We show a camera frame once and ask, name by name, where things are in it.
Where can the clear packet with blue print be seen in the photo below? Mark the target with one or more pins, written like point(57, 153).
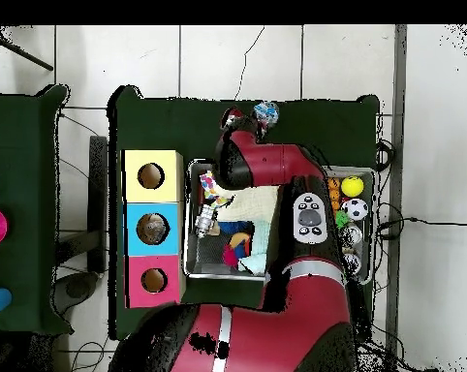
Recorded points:
point(266, 112)

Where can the white cloth with colourful dots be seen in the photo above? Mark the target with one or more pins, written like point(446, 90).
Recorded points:
point(210, 188)

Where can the cream waffle cloth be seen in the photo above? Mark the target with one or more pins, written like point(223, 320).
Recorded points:
point(253, 203)

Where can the mint green waffle cloth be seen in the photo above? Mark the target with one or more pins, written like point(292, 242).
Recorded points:
point(258, 240)

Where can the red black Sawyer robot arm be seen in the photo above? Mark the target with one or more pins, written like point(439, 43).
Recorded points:
point(287, 333)

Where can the wooden box with three holes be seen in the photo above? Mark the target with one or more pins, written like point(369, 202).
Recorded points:
point(167, 182)

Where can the dark green table cloth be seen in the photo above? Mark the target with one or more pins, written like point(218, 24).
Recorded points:
point(20, 193)
point(171, 124)

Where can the blue spiky rubber ball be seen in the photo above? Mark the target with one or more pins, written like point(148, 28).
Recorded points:
point(233, 227)

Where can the toy hamburger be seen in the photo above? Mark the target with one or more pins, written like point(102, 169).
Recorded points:
point(239, 238)

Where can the yellow smiley face ball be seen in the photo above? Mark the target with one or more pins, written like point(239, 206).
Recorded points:
point(352, 186)

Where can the red blue orange pompom ball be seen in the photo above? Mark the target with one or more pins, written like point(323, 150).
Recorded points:
point(233, 255)

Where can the black white soccer ball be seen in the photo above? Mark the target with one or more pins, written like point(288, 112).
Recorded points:
point(356, 209)

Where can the black upright panel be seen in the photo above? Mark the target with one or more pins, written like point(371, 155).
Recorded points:
point(98, 193)

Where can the white baseball with red stitches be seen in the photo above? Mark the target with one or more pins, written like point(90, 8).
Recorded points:
point(353, 264)

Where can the black tripod leg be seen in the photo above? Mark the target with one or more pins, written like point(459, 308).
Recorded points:
point(24, 57)

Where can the grey chair base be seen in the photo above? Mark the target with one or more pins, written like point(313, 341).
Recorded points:
point(76, 288)

